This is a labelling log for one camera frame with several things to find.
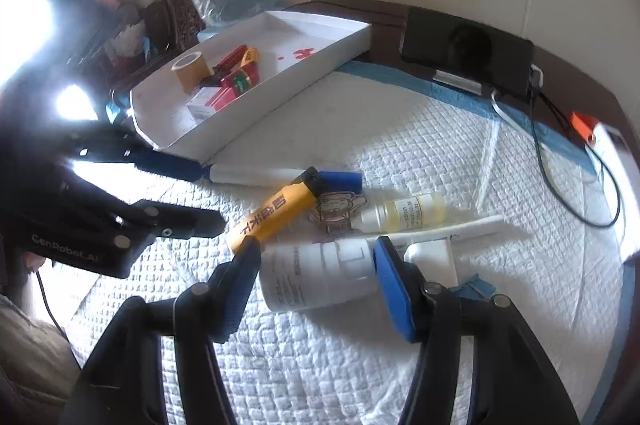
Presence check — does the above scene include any black charging cable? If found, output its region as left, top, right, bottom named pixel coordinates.
left=527, top=65, right=623, bottom=227

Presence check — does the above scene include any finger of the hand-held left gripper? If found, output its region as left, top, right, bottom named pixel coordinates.
left=112, top=200, right=226, bottom=251
left=67, top=132, right=203, bottom=182

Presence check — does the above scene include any black smartphone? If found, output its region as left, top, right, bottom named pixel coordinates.
left=400, top=8, right=535, bottom=98

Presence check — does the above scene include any yellow glue stick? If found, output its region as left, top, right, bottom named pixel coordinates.
left=227, top=166, right=321, bottom=253

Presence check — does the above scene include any long white pen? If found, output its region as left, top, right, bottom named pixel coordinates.
left=367, top=215, right=503, bottom=247

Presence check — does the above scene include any slim red lighter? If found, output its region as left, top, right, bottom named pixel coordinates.
left=212, top=46, right=246, bottom=75

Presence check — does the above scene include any white power adaptor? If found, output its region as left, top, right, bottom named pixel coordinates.
left=404, top=239, right=458, bottom=288

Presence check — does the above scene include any white cardboard tray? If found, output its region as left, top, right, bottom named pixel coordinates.
left=129, top=9, right=373, bottom=157

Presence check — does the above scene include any white plastic bag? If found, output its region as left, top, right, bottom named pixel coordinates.
left=112, top=22, right=148, bottom=58

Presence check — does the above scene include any carved wooden armchair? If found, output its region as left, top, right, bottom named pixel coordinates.
left=142, top=0, right=206, bottom=51

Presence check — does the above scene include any blue binder clip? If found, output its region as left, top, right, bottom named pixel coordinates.
left=450, top=274, right=496, bottom=301

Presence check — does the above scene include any white cable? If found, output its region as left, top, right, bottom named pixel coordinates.
left=490, top=88, right=538, bottom=126

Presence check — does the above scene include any orange power bank strap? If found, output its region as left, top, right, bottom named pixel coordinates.
left=570, top=112, right=601, bottom=143

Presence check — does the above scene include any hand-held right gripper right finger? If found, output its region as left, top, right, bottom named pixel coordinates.
left=372, top=236, right=583, bottom=425

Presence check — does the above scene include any cartoon monkey card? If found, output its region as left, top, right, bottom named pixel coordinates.
left=307, top=192, right=368, bottom=234

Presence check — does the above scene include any red and white medicine box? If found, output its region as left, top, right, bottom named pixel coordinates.
left=187, top=86, right=236, bottom=121

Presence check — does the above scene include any brown tape roll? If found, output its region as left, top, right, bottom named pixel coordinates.
left=171, top=52, right=210, bottom=95

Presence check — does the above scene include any person's grey jacket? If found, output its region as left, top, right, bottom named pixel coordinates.
left=0, top=295, right=81, bottom=425

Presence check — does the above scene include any white quilted blue-edged pad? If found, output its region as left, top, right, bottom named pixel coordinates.
left=50, top=60, right=631, bottom=425

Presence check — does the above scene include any silver phone stand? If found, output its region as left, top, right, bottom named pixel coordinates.
left=432, top=68, right=493, bottom=98

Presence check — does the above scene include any white plastic bottle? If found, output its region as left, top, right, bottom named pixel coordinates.
left=260, top=239, right=381, bottom=312

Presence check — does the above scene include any white marker with blue cap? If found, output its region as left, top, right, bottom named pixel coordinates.
left=202, top=162, right=363, bottom=193

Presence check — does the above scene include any small bottle of yellow liquid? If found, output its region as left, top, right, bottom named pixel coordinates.
left=352, top=194, right=446, bottom=231

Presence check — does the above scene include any white power bank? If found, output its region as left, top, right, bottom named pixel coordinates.
left=586, top=125, right=640, bottom=186

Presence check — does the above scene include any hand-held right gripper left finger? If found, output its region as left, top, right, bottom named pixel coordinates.
left=60, top=237, right=263, bottom=425

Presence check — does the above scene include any red lighter with green label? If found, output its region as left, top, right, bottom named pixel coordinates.
left=220, top=68, right=261, bottom=96

